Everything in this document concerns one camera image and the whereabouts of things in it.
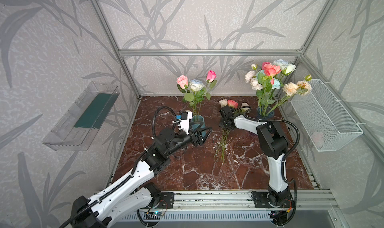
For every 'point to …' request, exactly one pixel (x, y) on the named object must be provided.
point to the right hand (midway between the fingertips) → (223, 119)
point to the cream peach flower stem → (290, 89)
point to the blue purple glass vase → (260, 112)
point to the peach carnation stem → (250, 78)
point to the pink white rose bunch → (223, 103)
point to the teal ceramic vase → (198, 118)
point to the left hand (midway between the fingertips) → (209, 123)
